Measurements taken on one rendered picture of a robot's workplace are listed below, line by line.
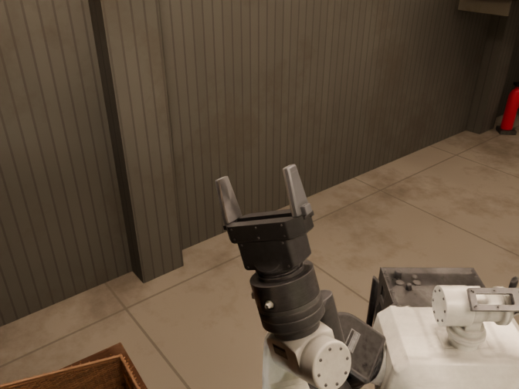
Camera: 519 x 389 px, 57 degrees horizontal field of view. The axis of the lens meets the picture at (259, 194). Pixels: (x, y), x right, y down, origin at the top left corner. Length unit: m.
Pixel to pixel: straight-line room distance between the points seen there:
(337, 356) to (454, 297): 0.26
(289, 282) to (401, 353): 0.34
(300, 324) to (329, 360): 0.06
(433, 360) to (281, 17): 2.80
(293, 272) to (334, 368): 0.13
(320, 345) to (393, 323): 0.32
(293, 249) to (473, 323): 0.39
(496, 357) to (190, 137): 2.53
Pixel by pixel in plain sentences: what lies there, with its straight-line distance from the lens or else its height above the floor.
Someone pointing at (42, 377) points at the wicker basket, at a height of 0.79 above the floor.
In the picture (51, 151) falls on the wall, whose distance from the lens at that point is 2.80.
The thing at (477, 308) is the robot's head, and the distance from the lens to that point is 0.83.
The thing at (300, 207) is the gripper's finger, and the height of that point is 1.72.
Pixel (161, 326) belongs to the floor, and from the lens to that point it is 2.93.
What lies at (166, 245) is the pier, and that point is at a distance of 3.17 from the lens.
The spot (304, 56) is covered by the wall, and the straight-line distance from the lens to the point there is 3.60.
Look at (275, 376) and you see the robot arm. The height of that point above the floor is 1.46.
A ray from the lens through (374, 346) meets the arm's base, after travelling 0.89.
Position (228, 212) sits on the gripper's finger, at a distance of 0.64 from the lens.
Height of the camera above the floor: 2.02
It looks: 29 degrees down
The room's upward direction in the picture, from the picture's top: straight up
